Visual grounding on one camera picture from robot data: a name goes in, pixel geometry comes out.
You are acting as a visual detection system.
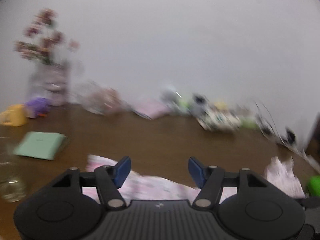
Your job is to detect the black phone holder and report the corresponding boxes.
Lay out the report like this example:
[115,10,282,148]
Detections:
[277,127,298,146]

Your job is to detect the clear glass jar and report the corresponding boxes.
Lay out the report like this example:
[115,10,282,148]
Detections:
[0,142,28,203]

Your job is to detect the bright green object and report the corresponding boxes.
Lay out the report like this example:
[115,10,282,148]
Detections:
[306,176,320,196]

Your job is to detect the clear plastic snack bag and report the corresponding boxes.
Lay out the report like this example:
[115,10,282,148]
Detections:
[74,81,131,116]

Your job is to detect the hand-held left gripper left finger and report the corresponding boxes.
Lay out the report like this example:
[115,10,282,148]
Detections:
[51,156,132,210]

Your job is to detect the green booklet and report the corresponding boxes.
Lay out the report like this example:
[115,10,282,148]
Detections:
[13,131,68,161]

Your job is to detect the folded green flower cloth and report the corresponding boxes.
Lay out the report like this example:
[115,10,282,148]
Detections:
[197,107,241,132]

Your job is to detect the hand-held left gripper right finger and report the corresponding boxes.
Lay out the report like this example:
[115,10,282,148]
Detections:
[188,156,268,208]

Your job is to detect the yellow mug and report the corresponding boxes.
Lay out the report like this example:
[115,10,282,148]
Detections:
[0,104,28,127]

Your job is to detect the purple tissue pack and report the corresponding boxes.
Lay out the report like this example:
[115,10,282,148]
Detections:
[24,97,52,118]

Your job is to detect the pink floral clothes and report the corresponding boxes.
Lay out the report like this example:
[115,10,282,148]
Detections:
[82,154,306,205]

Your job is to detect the brown wooden furniture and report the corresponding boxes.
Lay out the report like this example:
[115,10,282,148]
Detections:
[303,112,320,173]

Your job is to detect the pink book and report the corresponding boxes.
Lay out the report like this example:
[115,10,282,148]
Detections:
[132,98,171,120]

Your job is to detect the dried flowers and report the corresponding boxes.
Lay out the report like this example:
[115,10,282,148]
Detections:
[14,8,80,65]

